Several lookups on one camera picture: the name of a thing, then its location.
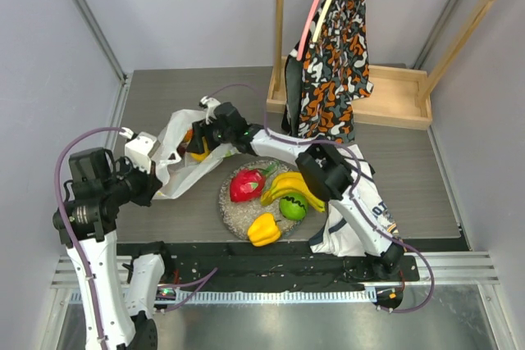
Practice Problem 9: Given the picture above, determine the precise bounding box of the white plastic bag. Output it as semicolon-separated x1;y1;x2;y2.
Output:
153;110;236;200

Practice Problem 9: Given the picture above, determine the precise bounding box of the yellow fake lemon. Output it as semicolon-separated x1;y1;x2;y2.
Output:
190;152;210;162

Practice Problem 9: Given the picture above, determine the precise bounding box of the red fake dragon fruit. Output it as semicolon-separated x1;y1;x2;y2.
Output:
229;162;278;202

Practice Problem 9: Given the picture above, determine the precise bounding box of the yellow fake banana bunch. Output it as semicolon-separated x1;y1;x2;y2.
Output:
260;171;326;212

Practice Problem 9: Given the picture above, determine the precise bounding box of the green fake watermelon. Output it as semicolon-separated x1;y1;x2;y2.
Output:
279;193;308;221

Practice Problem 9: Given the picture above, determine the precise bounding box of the yellow fake bell pepper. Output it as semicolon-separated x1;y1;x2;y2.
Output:
247;212;281;247

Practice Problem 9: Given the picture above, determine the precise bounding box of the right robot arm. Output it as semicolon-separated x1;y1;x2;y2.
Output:
188;97;404;280

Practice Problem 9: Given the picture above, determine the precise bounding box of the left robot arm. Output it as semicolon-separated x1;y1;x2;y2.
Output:
52;148;175;349

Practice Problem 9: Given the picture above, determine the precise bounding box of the fake orange fruit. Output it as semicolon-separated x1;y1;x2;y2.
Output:
183;130;193;143

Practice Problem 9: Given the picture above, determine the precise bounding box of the zebra striped garment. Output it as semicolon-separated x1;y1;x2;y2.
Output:
281;44;304;138

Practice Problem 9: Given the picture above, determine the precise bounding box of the round glass plate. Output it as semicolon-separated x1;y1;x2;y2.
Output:
217;159;303;241

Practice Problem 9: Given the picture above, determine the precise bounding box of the camouflage patterned garment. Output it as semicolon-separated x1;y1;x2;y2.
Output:
299;0;374;143

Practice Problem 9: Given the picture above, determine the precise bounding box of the white navy-trimmed tank top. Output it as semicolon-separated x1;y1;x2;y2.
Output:
309;144;399;257

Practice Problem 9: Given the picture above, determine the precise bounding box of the wooden clothes rack base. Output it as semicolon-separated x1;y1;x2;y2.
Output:
266;0;525;131

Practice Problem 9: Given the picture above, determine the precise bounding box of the pink clothes hanger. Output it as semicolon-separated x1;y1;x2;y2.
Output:
296;0;321;61

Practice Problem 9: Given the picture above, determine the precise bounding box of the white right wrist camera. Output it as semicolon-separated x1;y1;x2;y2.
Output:
199;96;221;124

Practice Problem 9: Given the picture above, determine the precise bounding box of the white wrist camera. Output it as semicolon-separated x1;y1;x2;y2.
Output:
119;127;159;174
199;96;221;124

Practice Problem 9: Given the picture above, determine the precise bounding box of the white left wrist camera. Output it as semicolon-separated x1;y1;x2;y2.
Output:
119;127;159;174

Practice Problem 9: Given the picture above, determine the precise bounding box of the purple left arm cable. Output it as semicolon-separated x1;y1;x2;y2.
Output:
54;126;218;350

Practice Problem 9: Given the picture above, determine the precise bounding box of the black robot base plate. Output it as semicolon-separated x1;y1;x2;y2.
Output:
118;241;421;290

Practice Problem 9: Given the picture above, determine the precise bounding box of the white slotted cable duct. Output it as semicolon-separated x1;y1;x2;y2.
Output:
69;289;378;306

